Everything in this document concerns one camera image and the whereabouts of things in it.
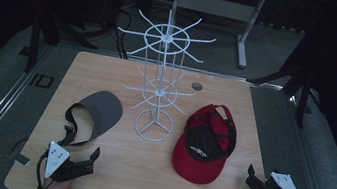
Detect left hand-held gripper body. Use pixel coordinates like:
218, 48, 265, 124
43, 139, 98, 188

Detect black floor cables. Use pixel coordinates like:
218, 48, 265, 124
95, 0, 138, 60

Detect red baseball cap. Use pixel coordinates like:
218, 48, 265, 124
168, 98, 242, 189

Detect grey sun visor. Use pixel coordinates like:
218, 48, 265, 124
60, 85, 126, 155

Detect white wire display rack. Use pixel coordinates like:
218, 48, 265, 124
102, 2, 220, 150

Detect black metal stand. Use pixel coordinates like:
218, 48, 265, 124
242, 26, 337, 132
22, 9, 103, 83

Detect round grey table grommet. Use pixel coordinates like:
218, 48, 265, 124
190, 81, 205, 93

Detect grey metal desk frame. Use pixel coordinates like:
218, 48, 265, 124
164, 0, 327, 80

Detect black rectangular floor bracket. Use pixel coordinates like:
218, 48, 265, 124
28, 72, 55, 90

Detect left hand-held gripper cable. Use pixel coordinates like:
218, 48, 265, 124
33, 149, 52, 189

